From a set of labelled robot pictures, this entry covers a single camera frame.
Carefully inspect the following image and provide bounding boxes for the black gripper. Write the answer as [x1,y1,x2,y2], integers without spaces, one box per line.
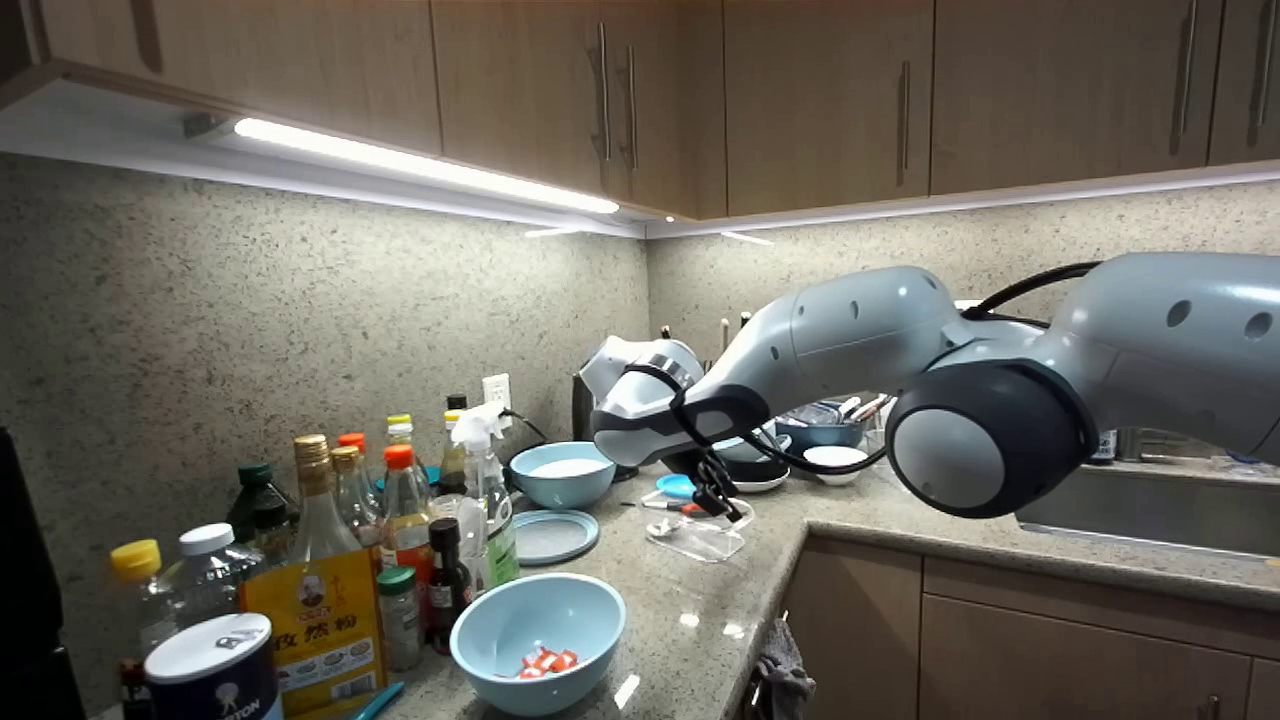
[660,446,748,530]

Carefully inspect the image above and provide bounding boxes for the small white bowl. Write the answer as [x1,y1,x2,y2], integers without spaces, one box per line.
[799,446,872,490]

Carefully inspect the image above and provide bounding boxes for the light blue bowl, white filling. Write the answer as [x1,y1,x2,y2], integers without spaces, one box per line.
[503,439,623,517]

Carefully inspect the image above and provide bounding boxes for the light blue bowl, red bits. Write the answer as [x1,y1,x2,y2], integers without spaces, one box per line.
[448,572,632,720]

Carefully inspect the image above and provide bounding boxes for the blue dish with utensils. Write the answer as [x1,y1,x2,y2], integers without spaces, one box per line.
[774,391,897,454]

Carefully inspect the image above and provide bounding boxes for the black electric kettle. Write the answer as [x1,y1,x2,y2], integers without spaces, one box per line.
[566,371,595,439]

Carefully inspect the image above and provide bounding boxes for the light blue plate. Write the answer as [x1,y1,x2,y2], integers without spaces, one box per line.
[508,508,602,570]

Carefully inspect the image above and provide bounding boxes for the grey hanging towel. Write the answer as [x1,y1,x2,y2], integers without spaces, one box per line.
[742,611,820,720]

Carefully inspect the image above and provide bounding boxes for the narrow wooden lower cabinet door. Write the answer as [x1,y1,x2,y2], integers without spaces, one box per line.
[774,532,927,720]

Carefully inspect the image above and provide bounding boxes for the white spray bottle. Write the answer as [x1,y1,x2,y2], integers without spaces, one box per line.
[448,401,524,594]

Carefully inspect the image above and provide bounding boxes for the red food pieces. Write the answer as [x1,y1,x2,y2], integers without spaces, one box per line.
[515,643,585,684]

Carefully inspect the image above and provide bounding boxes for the dark bottle, yellow label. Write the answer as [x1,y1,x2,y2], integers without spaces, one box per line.
[438,391,471,495]

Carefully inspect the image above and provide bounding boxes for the small dark soy bottle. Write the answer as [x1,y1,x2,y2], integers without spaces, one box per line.
[424,517,471,655]

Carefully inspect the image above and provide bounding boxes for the orange cap red sauce bottle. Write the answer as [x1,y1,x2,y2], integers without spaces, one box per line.
[374,446,434,594]

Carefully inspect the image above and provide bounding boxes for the green cap small jar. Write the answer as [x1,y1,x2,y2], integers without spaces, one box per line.
[373,563,429,675]

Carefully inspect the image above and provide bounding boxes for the brown cap glass bottle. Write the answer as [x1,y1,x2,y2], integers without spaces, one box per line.
[329,446,382,538]

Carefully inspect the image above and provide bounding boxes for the wooden lower cabinet panel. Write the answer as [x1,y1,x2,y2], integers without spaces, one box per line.
[916,556,1280,661]

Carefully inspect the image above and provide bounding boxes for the wide wooden lower cabinet door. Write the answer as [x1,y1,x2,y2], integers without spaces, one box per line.
[916,594,1256,720]

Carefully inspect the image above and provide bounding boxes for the big yellow label bottle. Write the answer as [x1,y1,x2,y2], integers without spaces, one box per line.
[239,432,386,720]

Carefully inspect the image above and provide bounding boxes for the dark green bottle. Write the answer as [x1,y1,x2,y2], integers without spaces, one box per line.
[222,460,301,563]

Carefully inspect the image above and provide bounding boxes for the under cabinet light strip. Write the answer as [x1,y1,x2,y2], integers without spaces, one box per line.
[231,118,623,221]

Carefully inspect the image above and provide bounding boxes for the steel kitchen sink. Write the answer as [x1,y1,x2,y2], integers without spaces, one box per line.
[1012,456,1280,560]

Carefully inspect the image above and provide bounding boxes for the white cap clear bottle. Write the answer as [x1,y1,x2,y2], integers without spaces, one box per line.
[163,520,270,631]

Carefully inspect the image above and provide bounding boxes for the dark jar with white lid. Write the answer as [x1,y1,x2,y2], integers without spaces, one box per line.
[140,611,286,720]

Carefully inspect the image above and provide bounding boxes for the black object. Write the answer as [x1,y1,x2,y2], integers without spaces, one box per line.
[0,424,86,720]

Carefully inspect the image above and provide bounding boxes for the teal utensil handle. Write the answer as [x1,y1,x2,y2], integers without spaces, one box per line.
[350,675,411,720]

